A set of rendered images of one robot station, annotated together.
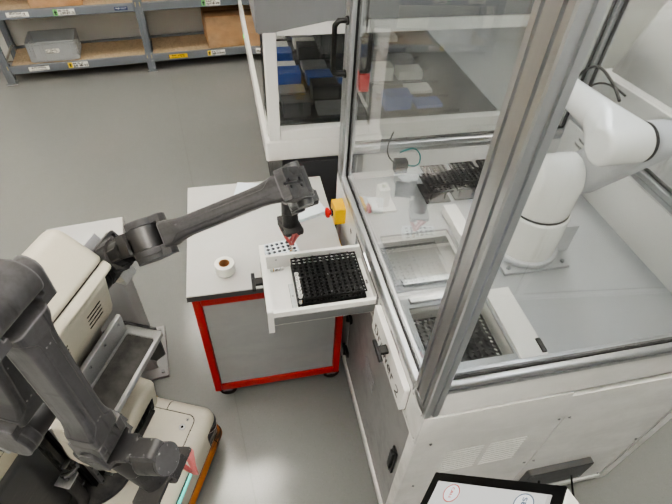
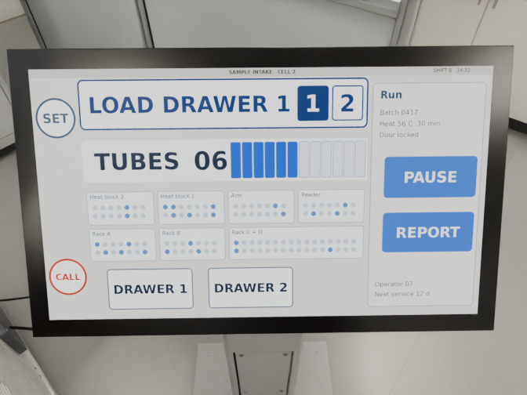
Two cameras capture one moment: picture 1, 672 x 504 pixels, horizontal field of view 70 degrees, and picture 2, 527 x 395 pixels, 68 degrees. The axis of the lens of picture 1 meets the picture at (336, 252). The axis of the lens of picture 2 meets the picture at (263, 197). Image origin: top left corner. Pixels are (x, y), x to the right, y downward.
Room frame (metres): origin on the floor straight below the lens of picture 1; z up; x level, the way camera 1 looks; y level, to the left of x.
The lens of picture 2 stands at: (0.29, 0.04, 1.39)
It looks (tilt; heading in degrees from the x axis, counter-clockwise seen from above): 48 degrees down; 238
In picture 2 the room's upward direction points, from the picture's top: straight up
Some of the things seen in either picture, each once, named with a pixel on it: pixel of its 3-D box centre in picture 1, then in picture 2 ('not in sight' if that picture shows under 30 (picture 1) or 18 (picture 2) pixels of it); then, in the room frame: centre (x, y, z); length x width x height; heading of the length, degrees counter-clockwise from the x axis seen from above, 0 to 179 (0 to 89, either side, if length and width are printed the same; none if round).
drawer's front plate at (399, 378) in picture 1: (389, 354); not in sight; (0.77, -0.17, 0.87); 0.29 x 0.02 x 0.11; 14
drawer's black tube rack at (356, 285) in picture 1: (327, 280); not in sight; (1.05, 0.02, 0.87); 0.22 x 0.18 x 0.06; 104
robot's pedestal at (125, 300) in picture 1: (112, 309); not in sight; (1.24, 0.94, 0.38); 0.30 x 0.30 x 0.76; 21
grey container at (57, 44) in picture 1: (54, 45); not in sight; (4.24, 2.63, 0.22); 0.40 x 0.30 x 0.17; 111
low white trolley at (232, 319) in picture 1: (267, 290); not in sight; (1.40, 0.30, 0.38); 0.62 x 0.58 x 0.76; 14
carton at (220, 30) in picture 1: (225, 25); not in sight; (4.79, 1.20, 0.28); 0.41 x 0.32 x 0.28; 111
